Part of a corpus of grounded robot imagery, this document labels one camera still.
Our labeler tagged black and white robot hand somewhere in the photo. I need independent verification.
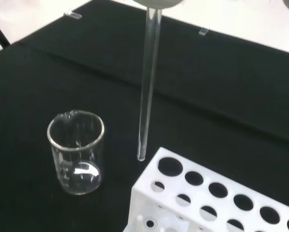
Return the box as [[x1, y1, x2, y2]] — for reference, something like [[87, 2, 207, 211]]
[[134, 0, 289, 14]]

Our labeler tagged clear glass beaker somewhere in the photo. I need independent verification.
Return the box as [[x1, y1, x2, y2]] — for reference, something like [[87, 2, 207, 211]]
[[46, 110, 105, 196]]

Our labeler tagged black cloth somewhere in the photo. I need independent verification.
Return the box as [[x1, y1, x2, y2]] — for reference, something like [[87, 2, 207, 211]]
[[0, 0, 289, 232]]

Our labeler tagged white test tube rack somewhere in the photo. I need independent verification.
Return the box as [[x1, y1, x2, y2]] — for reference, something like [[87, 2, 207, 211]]
[[125, 146, 289, 232]]

